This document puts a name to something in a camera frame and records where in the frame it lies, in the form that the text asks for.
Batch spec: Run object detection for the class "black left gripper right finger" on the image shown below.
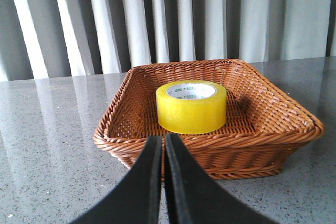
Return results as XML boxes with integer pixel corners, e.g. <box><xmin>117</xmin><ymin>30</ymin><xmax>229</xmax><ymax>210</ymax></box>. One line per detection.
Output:
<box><xmin>164</xmin><ymin>133</ymin><xmax>274</xmax><ymax>223</ymax></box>

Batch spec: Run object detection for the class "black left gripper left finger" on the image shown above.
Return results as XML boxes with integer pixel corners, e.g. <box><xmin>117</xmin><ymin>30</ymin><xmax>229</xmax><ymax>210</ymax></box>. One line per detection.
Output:
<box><xmin>73</xmin><ymin>136</ymin><xmax>162</xmax><ymax>223</ymax></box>

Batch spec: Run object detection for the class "yellow tape roll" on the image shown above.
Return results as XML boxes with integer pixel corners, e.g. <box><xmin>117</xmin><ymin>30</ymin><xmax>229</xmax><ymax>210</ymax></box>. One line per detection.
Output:
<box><xmin>156</xmin><ymin>80</ymin><xmax>227</xmax><ymax>134</ymax></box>

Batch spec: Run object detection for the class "brown wicker basket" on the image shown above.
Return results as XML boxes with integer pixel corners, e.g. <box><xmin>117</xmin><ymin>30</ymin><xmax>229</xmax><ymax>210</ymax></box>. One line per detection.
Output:
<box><xmin>93</xmin><ymin>59</ymin><xmax>324</xmax><ymax>179</ymax></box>

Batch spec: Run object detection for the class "grey pleated curtain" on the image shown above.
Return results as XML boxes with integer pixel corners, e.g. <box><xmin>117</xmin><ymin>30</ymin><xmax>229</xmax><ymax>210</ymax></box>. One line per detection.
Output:
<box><xmin>1</xmin><ymin>0</ymin><xmax>335</xmax><ymax>81</ymax></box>

